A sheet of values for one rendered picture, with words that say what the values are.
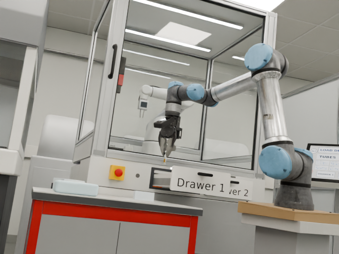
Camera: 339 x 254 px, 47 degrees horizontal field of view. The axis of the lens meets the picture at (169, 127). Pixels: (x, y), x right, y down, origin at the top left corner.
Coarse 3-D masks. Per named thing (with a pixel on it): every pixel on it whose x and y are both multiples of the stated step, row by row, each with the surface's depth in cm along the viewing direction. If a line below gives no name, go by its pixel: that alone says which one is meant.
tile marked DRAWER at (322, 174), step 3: (318, 171) 217; (321, 171) 216; (324, 171) 216; (327, 171) 215; (330, 171) 214; (318, 174) 215; (321, 174) 215; (324, 174) 214; (327, 174) 213; (330, 174) 213; (333, 174) 212; (330, 177) 211; (333, 177) 210
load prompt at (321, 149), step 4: (320, 148) 231; (324, 148) 230; (328, 148) 229; (332, 148) 228; (336, 148) 227; (320, 152) 228; (324, 152) 227; (328, 152) 226; (332, 152) 225; (336, 152) 224
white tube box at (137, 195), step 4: (136, 192) 169; (140, 192) 170; (144, 192) 170; (148, 192) 170; (136, 196) 169; (140, 196) 169; (144, 196) 170; (148, 196) 170; (152, 196) 170; (144, 200) 169; (148, 200) 170; (152, 200) 170
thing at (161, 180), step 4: (156, 176) 203; (160, 176) 197; (164, 176) 191; (168, 176) 186; (156, 180) 201; (160, 180) 195; (164, 180) 189; (168, 180) 184; (152, 184) 207; (156, 184) 200; (160, 184) 194; (164, 184) 188; (168, 184) 183
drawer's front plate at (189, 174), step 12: (180, 168) 177; (192, 168) 179; (180, 180) 176; (192, 180) 178; (204, 180) 180; (216, 180) 182; (228, 180) 184; (192, 192) 178; (204, 192) 179; (216, 192) 181; (228, 192) 183
